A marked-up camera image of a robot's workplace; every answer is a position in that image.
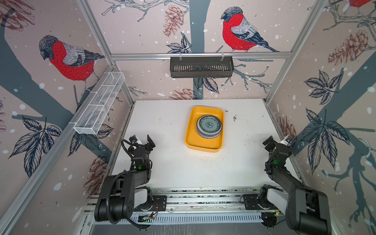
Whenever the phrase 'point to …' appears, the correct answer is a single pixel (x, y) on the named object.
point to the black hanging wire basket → (199, 67)
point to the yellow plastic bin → (193, 140)
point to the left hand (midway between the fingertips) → (143, 135)
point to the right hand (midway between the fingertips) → (277, 138)
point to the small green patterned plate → (209, 125)
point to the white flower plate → (207, 136)
